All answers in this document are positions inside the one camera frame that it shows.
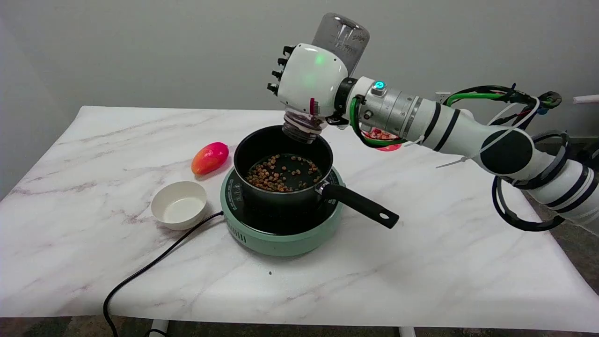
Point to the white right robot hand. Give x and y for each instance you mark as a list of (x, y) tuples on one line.
[(311, 77)]

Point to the clear plastic bottle white sleeve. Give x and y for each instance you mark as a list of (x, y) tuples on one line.
[(341, 37)]

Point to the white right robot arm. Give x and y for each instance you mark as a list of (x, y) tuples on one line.
[(472, 128)]

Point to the red coaster with figurines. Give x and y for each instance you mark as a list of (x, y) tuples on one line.
[(384, 137)]

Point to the brown food pellets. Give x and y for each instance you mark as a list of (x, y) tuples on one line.
[(276, 178)]

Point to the red orange mango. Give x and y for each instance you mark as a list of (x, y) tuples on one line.
[(209, 158)]

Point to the green induction cooker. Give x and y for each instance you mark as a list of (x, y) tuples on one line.
[(281, 236)]

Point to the white bowl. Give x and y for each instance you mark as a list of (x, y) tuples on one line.
[(179, 206)]

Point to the white table leg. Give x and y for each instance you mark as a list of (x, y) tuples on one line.
[(159, 327), (407, 332)]

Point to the white pipe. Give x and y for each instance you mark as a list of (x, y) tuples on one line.
[(587, 98)]

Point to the white wall socket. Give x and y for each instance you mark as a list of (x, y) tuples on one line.
[(441, 96)]

